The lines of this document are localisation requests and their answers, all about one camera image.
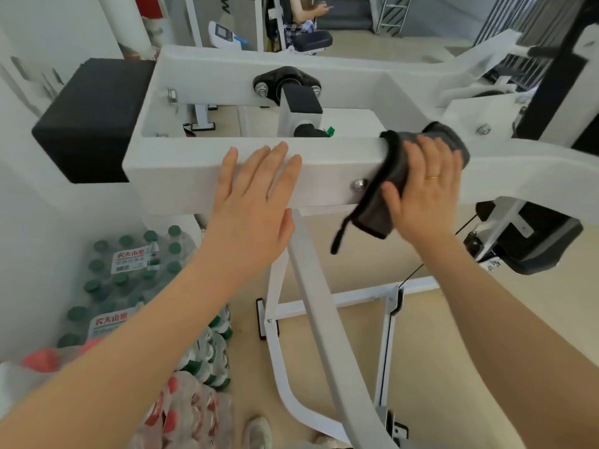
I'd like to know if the black ribbed rubber grip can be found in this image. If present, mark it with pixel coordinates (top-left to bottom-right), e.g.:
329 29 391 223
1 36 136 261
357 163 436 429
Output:
293 123 329 138

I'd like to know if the black steel machine cable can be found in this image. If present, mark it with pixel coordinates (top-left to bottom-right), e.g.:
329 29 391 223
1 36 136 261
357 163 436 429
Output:
397 215 478 288

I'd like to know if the person's left hand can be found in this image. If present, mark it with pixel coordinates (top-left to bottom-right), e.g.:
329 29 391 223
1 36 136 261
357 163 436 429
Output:
201 140 304 281

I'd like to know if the white gym machine frame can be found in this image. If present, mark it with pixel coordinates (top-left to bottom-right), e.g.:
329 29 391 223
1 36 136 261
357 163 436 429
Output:
121 27 599 449

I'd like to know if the white vertical pipe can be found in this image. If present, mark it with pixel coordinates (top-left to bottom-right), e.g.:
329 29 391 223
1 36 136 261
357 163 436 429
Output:
95 0 155 61

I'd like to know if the person's right forearm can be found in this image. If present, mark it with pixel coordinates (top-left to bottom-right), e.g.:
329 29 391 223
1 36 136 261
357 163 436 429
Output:
411 243 599 449

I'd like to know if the black metal rack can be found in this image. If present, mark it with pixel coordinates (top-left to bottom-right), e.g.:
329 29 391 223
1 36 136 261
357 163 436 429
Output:
472 0 590 92

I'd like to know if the person's right hand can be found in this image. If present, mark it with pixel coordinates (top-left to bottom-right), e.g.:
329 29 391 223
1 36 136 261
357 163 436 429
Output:
381 135 464 251

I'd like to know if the stack of water bottle packs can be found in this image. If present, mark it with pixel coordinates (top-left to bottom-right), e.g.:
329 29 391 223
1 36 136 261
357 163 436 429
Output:
18 224 235 449

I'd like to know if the person's left forearm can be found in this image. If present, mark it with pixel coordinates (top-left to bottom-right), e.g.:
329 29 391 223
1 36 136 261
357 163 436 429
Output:
0 256 244 449

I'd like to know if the black padded seat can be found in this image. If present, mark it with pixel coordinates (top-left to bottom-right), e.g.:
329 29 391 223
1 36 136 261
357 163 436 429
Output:
475 200 583 276

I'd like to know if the dark staircase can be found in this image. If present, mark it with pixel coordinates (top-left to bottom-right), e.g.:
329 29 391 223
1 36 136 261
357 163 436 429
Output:
316 0 375 31

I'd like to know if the red fire hose cabinet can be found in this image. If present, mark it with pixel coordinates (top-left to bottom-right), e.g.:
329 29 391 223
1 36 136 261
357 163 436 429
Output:
133 0 165 19

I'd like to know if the white standing scale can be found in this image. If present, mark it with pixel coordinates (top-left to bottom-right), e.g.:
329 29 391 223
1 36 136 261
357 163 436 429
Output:
207 21 250 52

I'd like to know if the metal step ladder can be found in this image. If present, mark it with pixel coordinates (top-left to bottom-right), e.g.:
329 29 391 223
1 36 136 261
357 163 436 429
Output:
374 0 415 38

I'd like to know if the white sneaker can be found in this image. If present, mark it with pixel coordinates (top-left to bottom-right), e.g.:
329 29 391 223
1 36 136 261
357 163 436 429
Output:
243 415 273 449
313 434 352 449

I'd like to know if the dark grey cleaning cloth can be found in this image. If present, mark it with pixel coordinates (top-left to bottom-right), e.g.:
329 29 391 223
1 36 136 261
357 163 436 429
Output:
329 121 471 256

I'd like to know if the black bearing housing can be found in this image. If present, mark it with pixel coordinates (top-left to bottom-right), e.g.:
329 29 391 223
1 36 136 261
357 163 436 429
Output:
252 65 323 108

